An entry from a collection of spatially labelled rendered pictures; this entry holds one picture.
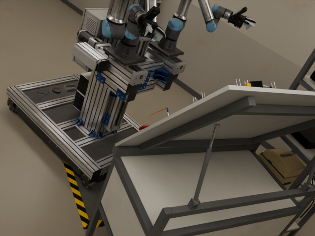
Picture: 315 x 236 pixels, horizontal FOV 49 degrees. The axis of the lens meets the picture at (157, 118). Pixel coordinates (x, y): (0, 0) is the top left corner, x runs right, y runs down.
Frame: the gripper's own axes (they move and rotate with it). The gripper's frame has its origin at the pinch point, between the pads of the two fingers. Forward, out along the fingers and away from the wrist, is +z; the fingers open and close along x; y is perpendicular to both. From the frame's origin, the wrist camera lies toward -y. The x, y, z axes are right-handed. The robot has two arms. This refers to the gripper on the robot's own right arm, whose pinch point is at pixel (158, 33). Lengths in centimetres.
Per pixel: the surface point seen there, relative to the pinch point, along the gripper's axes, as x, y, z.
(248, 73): -233, 56, -138
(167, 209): -6, 58, 67
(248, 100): -9, -6, 66
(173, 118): 1.3, 21.0, 44.8
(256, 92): -9, -11, 67
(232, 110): -10, 2, 61
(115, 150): -4, 74, 9
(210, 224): -44, 73, 66
